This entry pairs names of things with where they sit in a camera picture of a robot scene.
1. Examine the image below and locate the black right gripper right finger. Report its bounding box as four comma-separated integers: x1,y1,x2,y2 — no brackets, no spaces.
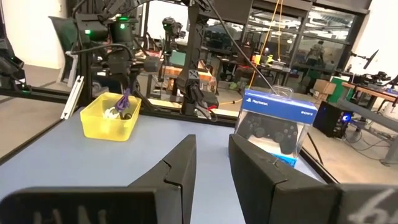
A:
228,133,340,224

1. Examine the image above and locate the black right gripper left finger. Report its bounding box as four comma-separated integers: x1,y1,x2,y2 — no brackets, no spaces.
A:
128,134,198,224

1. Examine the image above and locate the purple braided cable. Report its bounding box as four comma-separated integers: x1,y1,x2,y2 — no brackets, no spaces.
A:
114,88,133,113

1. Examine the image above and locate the clear plastic bag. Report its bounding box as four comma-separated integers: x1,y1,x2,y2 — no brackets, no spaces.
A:
102,106,121,121

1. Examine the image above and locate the yellow plastic bin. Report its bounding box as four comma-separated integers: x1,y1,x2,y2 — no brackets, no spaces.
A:
80,91,142,142

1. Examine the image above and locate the white aluminium extrusion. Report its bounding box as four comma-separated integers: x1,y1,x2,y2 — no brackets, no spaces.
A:
60,75,85,121

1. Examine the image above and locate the blue PlayStation controller box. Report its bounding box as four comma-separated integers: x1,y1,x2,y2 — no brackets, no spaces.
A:
234,85,319,169

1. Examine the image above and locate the black computer tower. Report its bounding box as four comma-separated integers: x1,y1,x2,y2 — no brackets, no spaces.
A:
312,100,353,138

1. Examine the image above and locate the cardboard box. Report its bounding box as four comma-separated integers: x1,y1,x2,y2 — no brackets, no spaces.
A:
312,78,337,96

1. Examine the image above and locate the wooden work table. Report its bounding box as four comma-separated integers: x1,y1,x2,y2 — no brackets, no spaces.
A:
341,81,398,104

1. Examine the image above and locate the person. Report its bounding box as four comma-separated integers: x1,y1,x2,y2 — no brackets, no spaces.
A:
305,40,326,67

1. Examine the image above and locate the black frame post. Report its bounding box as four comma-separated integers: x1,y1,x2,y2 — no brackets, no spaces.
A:
175,0,220,123

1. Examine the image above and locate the yellow hanging cord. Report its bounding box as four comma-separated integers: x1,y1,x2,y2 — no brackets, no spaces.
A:
248,0,284,91

